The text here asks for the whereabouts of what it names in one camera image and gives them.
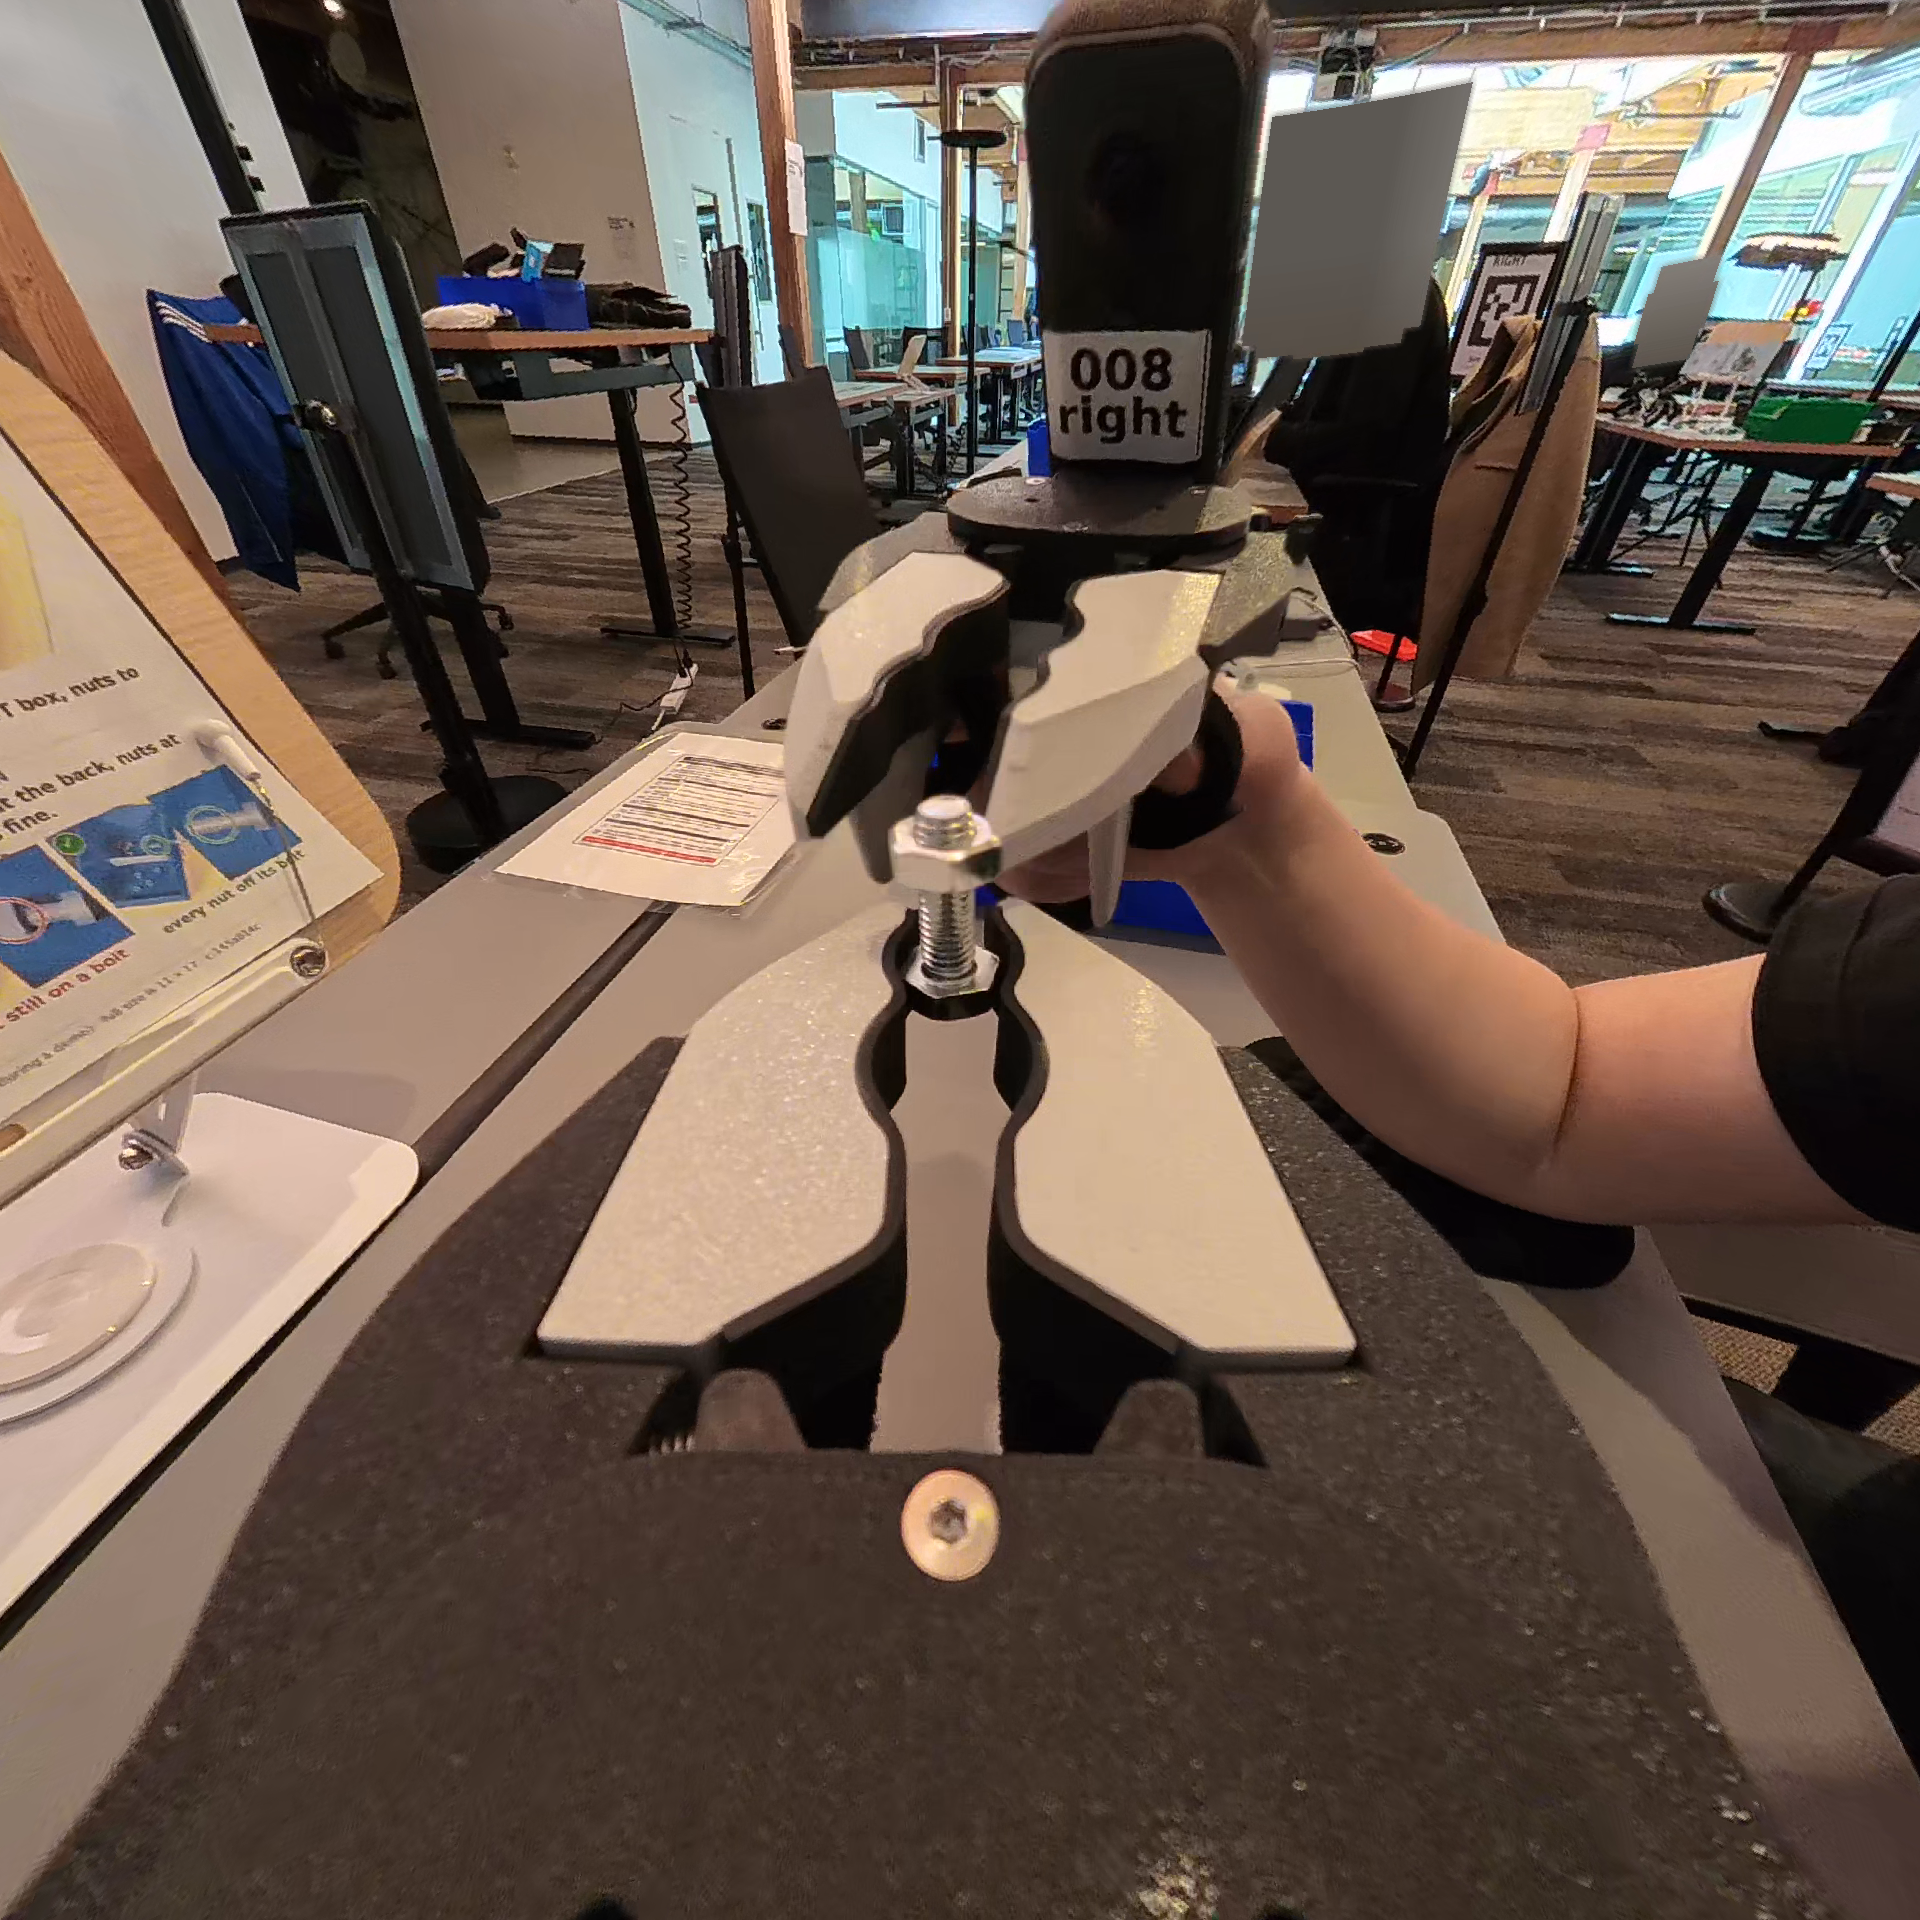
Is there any black wrist rest pad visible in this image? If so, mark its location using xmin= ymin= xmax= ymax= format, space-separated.
xmin=1242 ymin=1035 xmax=1641 ymax=1293

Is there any blue storage bin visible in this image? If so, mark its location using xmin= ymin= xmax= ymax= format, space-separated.
xmin=435 ymin=273 xmax=590 ymax=332

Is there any printed instruction poster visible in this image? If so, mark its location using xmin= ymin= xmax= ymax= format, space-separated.
xmin=0 ymin=434 xmax=385 ymax=1128

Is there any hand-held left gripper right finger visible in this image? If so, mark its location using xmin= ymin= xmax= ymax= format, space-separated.
xmin=993 ymin=900 xmax=1360 ymax=1375

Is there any wire page holder clip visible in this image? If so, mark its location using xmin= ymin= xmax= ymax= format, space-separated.
xmin=195 ymin=721 xmax=328 ymax=980

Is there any blue cloth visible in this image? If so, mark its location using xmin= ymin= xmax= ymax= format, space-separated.
xmin=147 ymin=290 xmax=302 ymax=590

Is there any black floor stand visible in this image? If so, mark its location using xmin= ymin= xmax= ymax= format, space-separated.
xmin=222 ymin=202 xmax=569 ymax=874

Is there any wooden top table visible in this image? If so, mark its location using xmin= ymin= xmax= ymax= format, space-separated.
xmin=1591 ymin=412 xmax=1920 ymax=632

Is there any wooden document stand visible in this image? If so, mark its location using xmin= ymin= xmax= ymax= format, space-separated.
xmin=0 ymin=352 xmax=404 ymax=1201

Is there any laminated instruction sheet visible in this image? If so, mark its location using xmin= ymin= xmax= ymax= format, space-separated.
xmin=498 ymin=731 xmax=803 ymax=908

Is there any silver hex nut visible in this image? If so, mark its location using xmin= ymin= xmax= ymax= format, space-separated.
xmin=887 ymin=815 xmax=1003 ymax=899

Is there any black desk leg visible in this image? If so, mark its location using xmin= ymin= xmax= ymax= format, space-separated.
xmin=599 ymin=367 xmax=695 ymax=650

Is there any person's right forearm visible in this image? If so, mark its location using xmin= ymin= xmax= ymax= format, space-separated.
xmin=1222 ymin=810 xmax=1854 ymax=1231

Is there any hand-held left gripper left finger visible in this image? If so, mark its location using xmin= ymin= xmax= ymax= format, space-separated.
xmin=535 ymin=906 xmax=908 ymax=1369

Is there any black coiled cable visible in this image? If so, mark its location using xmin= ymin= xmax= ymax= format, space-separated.
xmin=664 ymin=381 xmax=696 ymax=669

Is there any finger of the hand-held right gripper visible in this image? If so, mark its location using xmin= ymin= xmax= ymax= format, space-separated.
xmin=779 ymin=552 xmax=1013 ymax=887
xmin=988 ymin=570 xmax=1222 ymax=874

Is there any wooden top desk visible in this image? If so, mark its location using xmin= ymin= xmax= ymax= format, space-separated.
xmin=200 ymin=322 xmax=718 ymax=398

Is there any blue divided plastic bin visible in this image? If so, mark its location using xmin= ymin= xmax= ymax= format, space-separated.
xmin=1111 ymin=697 xmax=1317 ymax=943

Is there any black mesh office chair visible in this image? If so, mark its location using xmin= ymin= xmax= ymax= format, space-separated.
xmin=695 ymin=367 xmax=887 ymax=704

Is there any wooden post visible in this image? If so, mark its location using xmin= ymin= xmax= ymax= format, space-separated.
xmin=744 ymin=0 xmax=815 ymax=362

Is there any silver hex bolt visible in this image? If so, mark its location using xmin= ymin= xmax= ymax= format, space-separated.
xmin=896 ymin=795 xmax=1003 ymax=1000

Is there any small marker sign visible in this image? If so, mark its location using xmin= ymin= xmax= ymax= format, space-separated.
xmin=1445 ymin=240 xmax=1571 ymax=381

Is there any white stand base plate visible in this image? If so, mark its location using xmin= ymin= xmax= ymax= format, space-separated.
xmin=0 ymin=1090 xmax=421 ymax=1619

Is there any tan coat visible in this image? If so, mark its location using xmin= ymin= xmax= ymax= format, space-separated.
xmin=1413 ymin=315 xmax=1602 ymax=694

